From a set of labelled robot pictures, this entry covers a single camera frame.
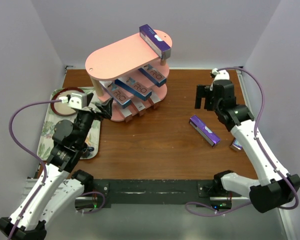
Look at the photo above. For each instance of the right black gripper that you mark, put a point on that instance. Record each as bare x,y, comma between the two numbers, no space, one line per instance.
208,97

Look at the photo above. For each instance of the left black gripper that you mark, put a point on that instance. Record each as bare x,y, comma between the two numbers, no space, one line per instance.
93,110

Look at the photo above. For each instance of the blue toothpaste box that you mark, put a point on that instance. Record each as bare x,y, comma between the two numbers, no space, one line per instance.
116,93
134,87
155,76

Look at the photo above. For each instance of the purple toothpaste box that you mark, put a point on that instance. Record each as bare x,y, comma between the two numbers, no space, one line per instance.
158,45
204,130

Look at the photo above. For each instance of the purple toothpaste box edge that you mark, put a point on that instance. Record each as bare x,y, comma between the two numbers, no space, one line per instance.
235,145

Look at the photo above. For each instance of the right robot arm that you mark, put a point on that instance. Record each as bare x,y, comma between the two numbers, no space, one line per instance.
274,186

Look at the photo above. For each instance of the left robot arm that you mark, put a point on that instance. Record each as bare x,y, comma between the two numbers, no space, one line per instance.
58,185

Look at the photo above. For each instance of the pink three-tier shelf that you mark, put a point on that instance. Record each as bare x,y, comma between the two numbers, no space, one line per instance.
123,59

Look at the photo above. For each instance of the dark red rimmed plate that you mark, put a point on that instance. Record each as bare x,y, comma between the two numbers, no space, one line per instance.
62,109

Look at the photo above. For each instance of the dark mug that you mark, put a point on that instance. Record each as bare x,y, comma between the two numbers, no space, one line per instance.
90,149

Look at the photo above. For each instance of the floral serving tray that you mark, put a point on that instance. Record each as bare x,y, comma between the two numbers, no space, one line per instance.
51,119

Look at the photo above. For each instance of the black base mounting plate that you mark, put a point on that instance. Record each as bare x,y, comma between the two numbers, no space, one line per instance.
160,192

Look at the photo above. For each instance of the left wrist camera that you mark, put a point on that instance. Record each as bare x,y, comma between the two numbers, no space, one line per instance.
76,100

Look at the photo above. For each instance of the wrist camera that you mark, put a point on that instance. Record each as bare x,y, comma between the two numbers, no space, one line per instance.
217,75
76,100

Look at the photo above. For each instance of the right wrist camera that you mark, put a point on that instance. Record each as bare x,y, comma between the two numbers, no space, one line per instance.
217,75

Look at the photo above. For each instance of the aluminium frame rail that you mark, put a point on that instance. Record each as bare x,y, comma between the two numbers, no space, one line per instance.
244,89

